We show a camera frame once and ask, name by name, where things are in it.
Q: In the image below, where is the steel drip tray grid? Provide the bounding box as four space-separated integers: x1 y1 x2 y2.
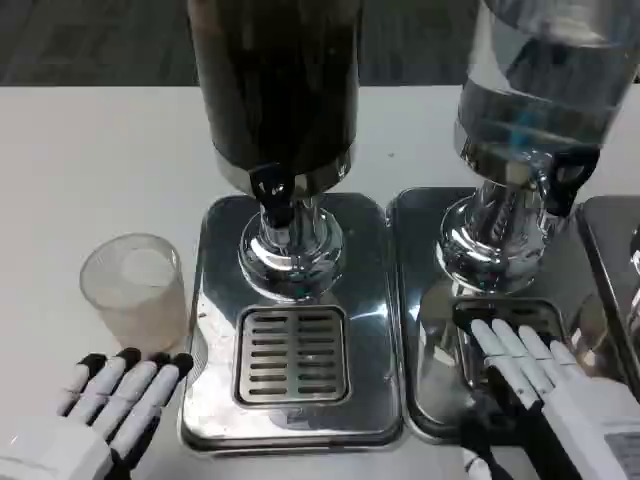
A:
452 298 567 351
234 305 350 406

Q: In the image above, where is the clear water drink dispenser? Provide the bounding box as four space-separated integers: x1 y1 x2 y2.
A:
387 0 640 446

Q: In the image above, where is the steel dispenser base tray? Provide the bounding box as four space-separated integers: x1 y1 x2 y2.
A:
574 195 640 372

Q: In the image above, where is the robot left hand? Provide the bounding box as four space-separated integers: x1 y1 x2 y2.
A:
0 347 195 480

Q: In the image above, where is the clear ribbed glass cup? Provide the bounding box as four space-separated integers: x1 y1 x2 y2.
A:
79 232 194 354

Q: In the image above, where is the dark coffee drink dispenser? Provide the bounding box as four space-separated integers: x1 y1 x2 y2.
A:
179 0 405 451

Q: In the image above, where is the black tap of clear dispenser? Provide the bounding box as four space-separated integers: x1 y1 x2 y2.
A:
546 147 601 219

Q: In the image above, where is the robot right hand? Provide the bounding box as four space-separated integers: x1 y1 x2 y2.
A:
452 304 640 480

